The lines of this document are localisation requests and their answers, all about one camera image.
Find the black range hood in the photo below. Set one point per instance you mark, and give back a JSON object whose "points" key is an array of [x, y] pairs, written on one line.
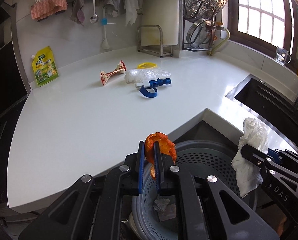
{"points": [[4, 67]]}

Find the blue bottle brush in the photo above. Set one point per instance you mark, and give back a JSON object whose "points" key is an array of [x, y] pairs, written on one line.
{"points": [[104, 22]]}

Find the orange peel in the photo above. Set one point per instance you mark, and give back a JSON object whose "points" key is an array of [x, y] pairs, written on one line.
{"points": [[163, 146]]}

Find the hanging grey rag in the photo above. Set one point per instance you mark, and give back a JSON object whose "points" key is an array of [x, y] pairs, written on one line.
{"points": [[110, 5], [77, 11]]}

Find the hanging white cloth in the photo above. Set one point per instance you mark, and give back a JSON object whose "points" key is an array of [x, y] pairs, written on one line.
{"points": [[131, 8]]}

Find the printed glass mug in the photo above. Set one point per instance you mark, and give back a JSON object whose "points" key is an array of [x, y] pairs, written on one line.
{"points": [[282, 56]]}

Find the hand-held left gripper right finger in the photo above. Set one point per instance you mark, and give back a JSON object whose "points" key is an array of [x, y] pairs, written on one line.
{"points": [[157, 165]]}

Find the black kitchen sink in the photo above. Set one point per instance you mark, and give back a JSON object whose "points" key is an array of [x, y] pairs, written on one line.
{"points": [[268, 100]]}

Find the black pot lid rack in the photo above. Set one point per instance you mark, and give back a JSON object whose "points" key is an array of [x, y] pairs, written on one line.
{"points": [[182, 35]]}

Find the metal spoon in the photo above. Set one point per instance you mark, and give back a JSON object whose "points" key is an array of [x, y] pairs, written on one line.
{"points": [[94, 18]]}

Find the metal cutting board stand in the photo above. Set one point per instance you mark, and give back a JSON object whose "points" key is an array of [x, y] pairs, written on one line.
{"points": [[161, 50]]}

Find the red patterned candy wrapper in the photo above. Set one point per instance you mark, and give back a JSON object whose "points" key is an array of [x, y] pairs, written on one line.
{"points": [[112, 73]]}

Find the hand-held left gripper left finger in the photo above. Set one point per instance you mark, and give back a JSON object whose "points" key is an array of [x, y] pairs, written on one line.
{"points": [[141, 167]]}

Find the perforated metal steamer plate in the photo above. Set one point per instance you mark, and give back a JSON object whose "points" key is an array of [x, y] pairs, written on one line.
{"points": [[206, 2]]}

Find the white cutting board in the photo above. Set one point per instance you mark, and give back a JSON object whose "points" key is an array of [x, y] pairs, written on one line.
{"points": [[161, 7]]}

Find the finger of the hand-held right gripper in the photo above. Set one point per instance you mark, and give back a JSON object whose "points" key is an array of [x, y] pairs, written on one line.
{"points": [[253, 155], [272, 152]]}

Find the yellow plastic lid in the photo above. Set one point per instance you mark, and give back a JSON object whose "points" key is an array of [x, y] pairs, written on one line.
{"points": [[147, 66]]}

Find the white paper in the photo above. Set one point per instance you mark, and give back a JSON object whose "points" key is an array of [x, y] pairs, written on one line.
{"points": [[161, 202]]}

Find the yellow seasoning pouch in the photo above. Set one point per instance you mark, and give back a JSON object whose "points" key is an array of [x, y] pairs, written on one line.
{"points": [[45, 67]]}

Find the white tissue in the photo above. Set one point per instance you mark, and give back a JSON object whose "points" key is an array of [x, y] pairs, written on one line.
{"points": [[251, 160]]}

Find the pink sponge cloth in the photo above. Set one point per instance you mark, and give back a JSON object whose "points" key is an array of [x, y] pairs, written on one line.
{"points": [[49, 6]]}

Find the clear plastic bag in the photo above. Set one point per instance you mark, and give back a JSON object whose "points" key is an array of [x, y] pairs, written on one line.
{"points": [[146, 75]]}

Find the grey perforated waste bin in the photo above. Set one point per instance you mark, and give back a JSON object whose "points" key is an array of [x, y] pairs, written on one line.
{"points": [[213, 160]]}

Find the wooden framed window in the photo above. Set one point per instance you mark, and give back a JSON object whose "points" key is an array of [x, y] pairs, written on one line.
{"points": [[263, 12]]}

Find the round metal strainer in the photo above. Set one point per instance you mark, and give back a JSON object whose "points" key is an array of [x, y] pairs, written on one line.
{"points": [[197, 35]]}

